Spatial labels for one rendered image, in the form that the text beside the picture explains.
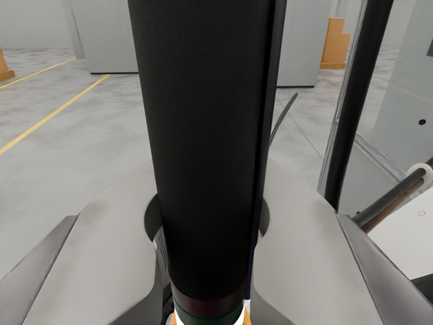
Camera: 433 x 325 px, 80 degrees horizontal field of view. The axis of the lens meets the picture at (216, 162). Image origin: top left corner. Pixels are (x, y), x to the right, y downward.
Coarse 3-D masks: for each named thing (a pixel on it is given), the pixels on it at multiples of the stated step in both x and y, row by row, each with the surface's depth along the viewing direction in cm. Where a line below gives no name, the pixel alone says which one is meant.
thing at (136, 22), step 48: (144, 0) 5; (192, 0) 5; (240, 0) 5; (144, 48) 6; (192, 48) 5; (240, 48) 5; (144, 96) 7; (192, 96) 6; (240, 96) 6; (192, 144) 6; (240, 144) 7; (192, 192) 7; (240, 192) 8; (192, 240) 8; (240, 240) 9; (192, 288) 10
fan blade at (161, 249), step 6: (162, 228) 54; (156, 234) 63; (162, 234) 53; (156, 240) 63; (162, 240) 54; (162, 246) 53; (162, 252) 53; (162, 258) 53; (162, 264) 55; (168, 264) 48; (162, 270) 57; (168, 270) 49; (162, 276) 58; (168, 276) 50; (162, 282) 59; (168, 282) 54
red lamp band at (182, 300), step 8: (176, 288) 10; (240, 288) 10; (176, 296) 11; (184, 296) 10; (232, 296) 10; (240, 296) 11; (184, 304) 10; (192, 304) 10; (200, 304) 10; (208, 304) 10; (216, 304) 10; (224, 304) 10; (232, 304) 10; (192, 312) 10; (200, 312) 10; (208, 312) 10; (216, 312) 10; (224, 312) 10
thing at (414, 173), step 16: (368, 0) 11; (384, 0) 10; (368, 16) 11; (384, 16) 11; (368, 32) 11; (384, 32) 11; (368, 48) 11; (352, 64) 12; (368, 64) 12; (352, 80) 12; (368, 80) 12; (352, 96) 12; (352, 112) 13; (352, 128) 13; (336, 144) 14; (352, 144) 14; (336, 160) 14; (432, 160) 31; (336, 176) 15; (416, 176) 28; (432, 176) 29; (336, 192) 16; (400, 192) 26; (336, 208) 17; (368, 208) 24; (384, 208) 25
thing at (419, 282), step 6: (426, 276) 24; (432, 276) 23; (414, 282) 23; (420, 282) 23; (426, 282) 22; (432, 282) 22; (420, 288) 22; (426, 288) 22; (432, 288) 21; (426, 294) 21; (432, 294) 20; (432, 300) 20
